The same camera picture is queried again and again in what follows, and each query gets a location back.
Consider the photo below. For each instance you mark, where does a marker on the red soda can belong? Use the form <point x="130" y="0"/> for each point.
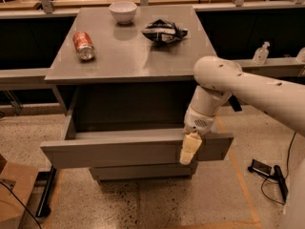
<point x="83" y="46"/>

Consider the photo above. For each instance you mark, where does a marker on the white ceramic bowl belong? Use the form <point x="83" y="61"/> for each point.
<point x="123" y="12"/>

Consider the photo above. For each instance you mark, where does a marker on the grey bottom drawer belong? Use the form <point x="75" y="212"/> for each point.
<point x="143" y="171"/>

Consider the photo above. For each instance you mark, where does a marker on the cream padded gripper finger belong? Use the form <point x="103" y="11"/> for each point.
<point x="190" y="145"/>

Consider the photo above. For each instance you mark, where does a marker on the crumpled black chip bag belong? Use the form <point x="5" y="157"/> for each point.
<point x="163" y="31"/>

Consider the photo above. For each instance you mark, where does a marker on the grey metal rail frame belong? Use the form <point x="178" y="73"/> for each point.
<point x="30" y="42"/>

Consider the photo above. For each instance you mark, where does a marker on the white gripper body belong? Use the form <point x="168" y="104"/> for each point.
<point x="197" y="121"/>

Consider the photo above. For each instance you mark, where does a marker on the black floor bar left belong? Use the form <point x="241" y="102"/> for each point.
<point x="48" y="178"/>

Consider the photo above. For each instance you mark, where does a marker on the small black floor device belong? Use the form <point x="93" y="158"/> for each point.
<point x="260" y="168"/>

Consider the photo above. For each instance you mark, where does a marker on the clear sanitizer pump bottle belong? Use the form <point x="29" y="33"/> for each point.
<point x="261" y="54"/>

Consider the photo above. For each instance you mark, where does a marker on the grey drawer cabinet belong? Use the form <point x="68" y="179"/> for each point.
<point x="125" y="58"/>

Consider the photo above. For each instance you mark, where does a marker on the grey top drawer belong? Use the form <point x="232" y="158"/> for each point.
<point x="120" y="129"/>

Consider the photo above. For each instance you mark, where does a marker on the grey drawer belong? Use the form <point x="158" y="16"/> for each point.
<point x="143" y="171"/>
<point x="120" y="129"/>

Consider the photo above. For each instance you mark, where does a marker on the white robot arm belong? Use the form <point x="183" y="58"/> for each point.
<point x="219" y="79"/>

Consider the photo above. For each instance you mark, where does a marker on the black floor bar right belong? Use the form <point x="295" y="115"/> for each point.
<point x="281" y="182"/>

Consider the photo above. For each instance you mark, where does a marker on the cardboard box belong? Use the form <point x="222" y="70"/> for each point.
<point x="17" y="182"/>

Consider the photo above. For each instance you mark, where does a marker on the black floor bar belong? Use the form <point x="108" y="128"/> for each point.
<point x="48" y="178"/>
<point x="281" y="182"/>

